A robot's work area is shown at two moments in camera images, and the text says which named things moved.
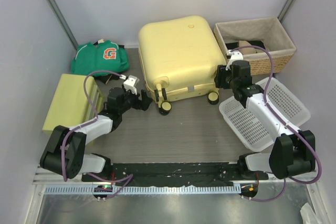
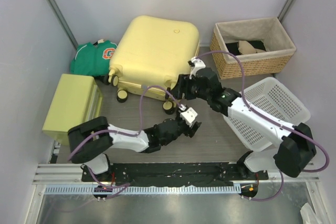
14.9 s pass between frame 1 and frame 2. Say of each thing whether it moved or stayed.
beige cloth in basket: stayed
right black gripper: moved
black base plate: stayed
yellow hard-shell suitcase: moved
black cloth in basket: stayed
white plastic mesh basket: stayed
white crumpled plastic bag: stayed
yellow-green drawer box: stayed
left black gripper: moved
